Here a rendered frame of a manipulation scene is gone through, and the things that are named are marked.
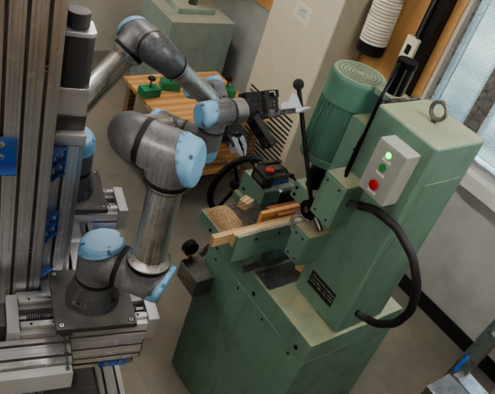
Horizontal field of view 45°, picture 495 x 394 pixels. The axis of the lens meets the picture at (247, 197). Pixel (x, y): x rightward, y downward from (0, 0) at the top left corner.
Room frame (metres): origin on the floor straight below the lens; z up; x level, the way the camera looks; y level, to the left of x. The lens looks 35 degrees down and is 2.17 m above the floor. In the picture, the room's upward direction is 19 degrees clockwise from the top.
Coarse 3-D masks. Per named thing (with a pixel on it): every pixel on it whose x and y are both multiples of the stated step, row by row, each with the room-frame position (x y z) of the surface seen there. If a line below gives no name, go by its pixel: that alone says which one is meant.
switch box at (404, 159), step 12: (384, 144) 1.41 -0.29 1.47; (396, 144) 1.41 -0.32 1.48; (372, 156) 1.42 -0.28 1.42; (384, 156) 1.40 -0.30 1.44; (396, 156) 1.38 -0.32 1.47; (408, 156) 1.37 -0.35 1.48; (420, 156) 1.40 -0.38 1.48; (372, 168) 1.41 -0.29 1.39; (396, 168) 1.36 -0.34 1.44; (408, 168) 1.38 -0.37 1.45; (360, 180) 1.42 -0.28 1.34; (384, 180) 1.38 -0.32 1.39; (396, 180) 1.36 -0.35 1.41; (384, 192) 1.36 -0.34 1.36; (396, 192) 1.38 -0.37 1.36; (384, 204) 1.36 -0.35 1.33
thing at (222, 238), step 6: (288, 216) 1.71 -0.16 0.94; (264, 222) 1.63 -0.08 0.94; (270, 222) 1.64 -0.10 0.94; (240, 228) 1.55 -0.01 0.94; (246, 228) 1.56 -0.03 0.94; (216, 234) 1.48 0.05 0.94; (222, 234) 1.49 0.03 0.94; (228, 234) 1.50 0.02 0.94; (210, 240) 1.47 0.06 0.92; (216, 240) 1.47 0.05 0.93; (222, 240) 1.49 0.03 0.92; (228, 240) 1.51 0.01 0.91
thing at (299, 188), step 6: (300, 180) 1.75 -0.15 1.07; (306, 180) 1.76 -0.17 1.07; (294, 186) 1.74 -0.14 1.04; (300, 186) 1.72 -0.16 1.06; (306, 186) 1.72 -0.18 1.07; (294, 192) 1.73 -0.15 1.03; (300, 192) 1.72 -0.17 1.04; (306, 192) 1.70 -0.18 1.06; (294, 198) 1.73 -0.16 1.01; (300, 198) 1.71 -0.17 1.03; (306, 198) 1.69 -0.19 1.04
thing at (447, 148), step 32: (384, 128) 1.50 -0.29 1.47; (416, 128) 1.46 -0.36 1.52; (448, 128) 1.53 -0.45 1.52; (448, 160) 1.44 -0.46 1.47; (416, 192) 1.39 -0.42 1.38; (448, 192) 1.50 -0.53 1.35; (352, 224) 1.46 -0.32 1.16; (384, 224) 1.40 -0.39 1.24; (416, 224) 1.45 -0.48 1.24; (320, 256) 1.50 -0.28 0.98; (352, 256) 1.43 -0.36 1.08; (384, 256) 1.40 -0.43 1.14; (352, 288) 1.40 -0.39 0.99; (384, 288) 1.48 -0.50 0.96; (352, 320) 1.42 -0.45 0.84
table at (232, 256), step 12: (240, 192) 1.84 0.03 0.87; (228, 204) 1.71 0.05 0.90; (264, 204) 1.78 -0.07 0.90; (204, 216) 1.61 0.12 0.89; (240, 216) 1.67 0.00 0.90; (252, 216) 1.69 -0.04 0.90; (204, 228) 1.60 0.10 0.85; (216, 228) 1.56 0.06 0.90; (276, 240) 1.61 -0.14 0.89; (288, 240) 1.66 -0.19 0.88; (228, 252) 1.50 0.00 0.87; (240, 252) 1.51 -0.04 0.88; (252, 252) 1.55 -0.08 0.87; (264, 252) 1.59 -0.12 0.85
